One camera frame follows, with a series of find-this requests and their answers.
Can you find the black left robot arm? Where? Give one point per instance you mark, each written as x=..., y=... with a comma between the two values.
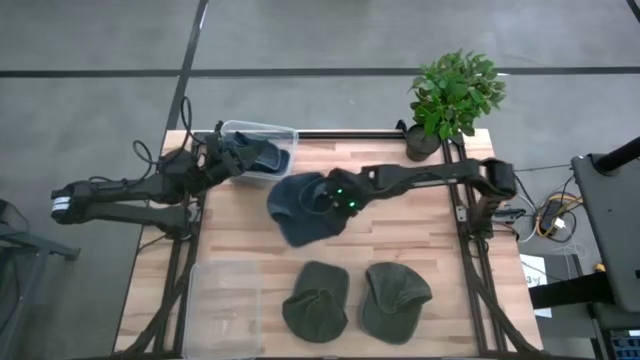
x=125, y=212

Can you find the grey equipment cart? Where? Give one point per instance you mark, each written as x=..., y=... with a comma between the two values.
x=615, y=225

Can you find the black plant pot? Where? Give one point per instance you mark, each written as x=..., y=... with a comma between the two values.
x=420, y=147

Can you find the large clear plastic bin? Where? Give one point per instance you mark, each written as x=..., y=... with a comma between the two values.
x=222, y=310

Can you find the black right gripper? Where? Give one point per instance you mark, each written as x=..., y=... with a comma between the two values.
x=350, y=192

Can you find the black aluminium table frame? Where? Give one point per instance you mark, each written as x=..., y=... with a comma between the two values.
x=350, y=134

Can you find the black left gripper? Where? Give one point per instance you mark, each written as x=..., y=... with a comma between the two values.
x=220, y=160

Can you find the black cart pole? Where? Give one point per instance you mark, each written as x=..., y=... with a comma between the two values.
x=620, y=156

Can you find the blue denim cap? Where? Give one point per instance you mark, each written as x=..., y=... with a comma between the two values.
x=275, y=160
x=295, y=220

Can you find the black flat bar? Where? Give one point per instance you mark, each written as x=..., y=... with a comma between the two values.
x=570, y=292

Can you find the small clear plastic bin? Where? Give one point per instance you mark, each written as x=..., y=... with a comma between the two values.
x=287, y=142

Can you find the dark green cap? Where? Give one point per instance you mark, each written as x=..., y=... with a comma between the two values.
x=392, y=300
x=315, y=305

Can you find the green leafy plant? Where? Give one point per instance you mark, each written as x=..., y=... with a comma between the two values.
x=455, y=95

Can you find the white paper sheet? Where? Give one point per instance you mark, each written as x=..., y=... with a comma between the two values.
x=532, y=265

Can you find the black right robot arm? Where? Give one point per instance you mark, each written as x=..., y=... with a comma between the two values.
x=425, y=176

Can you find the grey metal stand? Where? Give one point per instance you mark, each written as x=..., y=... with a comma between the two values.
x=30, y=245

